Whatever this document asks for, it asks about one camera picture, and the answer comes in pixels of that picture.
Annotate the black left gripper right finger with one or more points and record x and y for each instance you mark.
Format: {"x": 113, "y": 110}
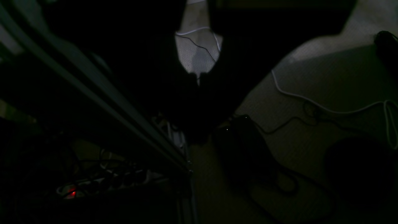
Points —
{"x": 257, "y": 35}

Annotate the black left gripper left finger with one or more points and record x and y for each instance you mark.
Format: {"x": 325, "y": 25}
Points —
{"x": 136, "y": 39}

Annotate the black power adapter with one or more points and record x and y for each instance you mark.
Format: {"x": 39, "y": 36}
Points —
{"x": 243, "y": 152}

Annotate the white power strip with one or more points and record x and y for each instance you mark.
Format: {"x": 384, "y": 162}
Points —
{"x": 105, "y": 184}

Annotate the aluminium frame rail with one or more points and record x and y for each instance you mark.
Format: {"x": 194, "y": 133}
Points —
{"x": 52, "y": 79}

